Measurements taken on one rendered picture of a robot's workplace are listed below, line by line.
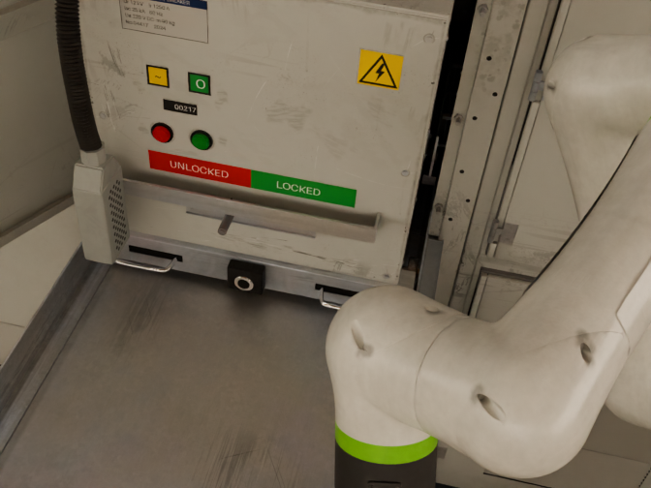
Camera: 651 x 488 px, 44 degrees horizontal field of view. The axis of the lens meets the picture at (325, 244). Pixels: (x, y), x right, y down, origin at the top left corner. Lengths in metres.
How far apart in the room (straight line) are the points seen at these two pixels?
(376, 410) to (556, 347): 0.16
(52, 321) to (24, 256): 0.54
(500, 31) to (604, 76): 0.37
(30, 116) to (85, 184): 0.30
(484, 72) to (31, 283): 1.12
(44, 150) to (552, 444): 1.12
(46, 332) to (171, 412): 0.25
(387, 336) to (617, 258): 0.19
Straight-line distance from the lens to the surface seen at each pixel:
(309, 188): 1.19
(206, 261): 1.34
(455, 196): 1.44
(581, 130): 0.94
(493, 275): 1.54
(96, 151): 1.17
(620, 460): 1.96
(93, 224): 1.23
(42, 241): 1.80
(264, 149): 1.17
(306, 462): 1.17
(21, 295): 1.97
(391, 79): 1.07
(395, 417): 0.67
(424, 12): 1.02
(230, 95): 1.14
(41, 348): 1.32
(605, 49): 0.93
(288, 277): 1.32
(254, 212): 1.20
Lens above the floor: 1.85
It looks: 43 degrees down
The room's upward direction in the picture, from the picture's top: 6 degrees clockwise
